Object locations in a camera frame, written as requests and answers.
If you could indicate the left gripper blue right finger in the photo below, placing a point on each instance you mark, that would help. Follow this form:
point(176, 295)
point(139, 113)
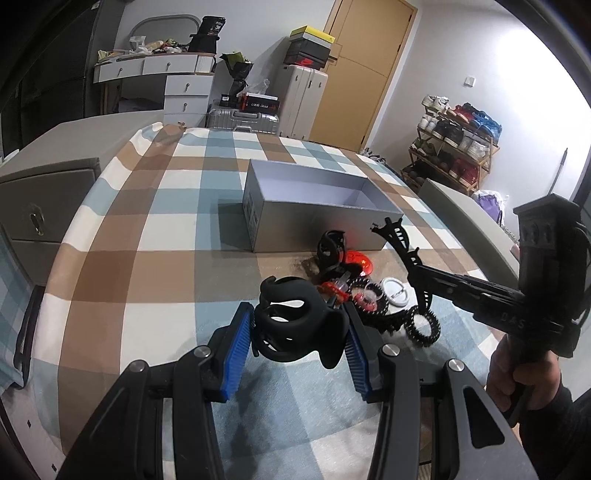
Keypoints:
point(362, 348)

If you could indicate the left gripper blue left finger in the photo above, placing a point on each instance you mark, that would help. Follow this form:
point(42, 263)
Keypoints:
point(234, 349)

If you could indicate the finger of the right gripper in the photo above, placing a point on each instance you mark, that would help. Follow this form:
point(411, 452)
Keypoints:
point(397, 237)

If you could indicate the red China flag badge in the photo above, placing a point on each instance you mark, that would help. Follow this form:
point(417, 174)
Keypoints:
point(358, 259)

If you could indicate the large black hair claw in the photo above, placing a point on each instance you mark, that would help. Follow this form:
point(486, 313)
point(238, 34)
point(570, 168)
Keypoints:
point(292, 320)

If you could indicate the white round flag badge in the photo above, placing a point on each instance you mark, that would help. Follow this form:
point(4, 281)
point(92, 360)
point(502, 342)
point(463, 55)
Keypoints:
point(395, 292)

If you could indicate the red clear small hair clip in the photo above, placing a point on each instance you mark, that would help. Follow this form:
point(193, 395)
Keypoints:
point(336, 290)

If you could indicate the small black hair claw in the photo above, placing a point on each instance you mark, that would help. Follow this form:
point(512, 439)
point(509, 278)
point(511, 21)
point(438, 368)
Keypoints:
point(331, 249)

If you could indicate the long black hair claw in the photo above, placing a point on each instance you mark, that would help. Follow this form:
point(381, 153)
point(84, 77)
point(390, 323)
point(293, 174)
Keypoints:
point(423, 297)

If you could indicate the right hand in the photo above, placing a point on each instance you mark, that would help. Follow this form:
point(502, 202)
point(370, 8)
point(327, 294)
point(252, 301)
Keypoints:
point(543, 375)

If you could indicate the purple bag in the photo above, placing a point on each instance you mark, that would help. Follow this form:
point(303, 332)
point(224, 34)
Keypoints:
point(493, 203)

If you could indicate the wooden shoe rack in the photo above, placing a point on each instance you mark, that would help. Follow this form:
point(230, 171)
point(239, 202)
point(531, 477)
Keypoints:
point(455, 146)

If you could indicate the grey open cardboard box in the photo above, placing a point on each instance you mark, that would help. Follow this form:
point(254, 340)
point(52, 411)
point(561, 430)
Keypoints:
point(288, 207)

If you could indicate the plaid bed blanket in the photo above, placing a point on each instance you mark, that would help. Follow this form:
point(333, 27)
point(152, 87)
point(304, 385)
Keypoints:
point(158, 256)

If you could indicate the white upright suitcase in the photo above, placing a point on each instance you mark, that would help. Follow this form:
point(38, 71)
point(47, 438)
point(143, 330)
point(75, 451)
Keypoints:
point(300, 91)

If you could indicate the black red box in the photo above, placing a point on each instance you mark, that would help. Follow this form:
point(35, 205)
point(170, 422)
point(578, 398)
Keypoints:
point(252, 103)

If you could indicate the wooden door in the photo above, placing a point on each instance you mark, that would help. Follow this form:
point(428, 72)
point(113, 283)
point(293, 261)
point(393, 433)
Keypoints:
point(369, 39)

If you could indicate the stack of shoe boxes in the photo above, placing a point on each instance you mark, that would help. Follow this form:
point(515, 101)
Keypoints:
point(309, 47)

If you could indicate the silver suitcase lying flat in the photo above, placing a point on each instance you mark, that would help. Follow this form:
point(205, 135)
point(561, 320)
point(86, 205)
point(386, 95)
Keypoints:
point(231, 119)

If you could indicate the grey bedside cabinet left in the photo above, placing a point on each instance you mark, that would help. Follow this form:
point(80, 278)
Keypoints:
point(43, 186)

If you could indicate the white dressing table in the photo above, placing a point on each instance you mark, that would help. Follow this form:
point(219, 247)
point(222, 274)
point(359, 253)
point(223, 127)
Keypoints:
point(187, 80)

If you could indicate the black bag on desk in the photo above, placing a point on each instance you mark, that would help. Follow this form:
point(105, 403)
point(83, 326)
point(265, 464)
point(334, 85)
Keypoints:
point(207, 35)

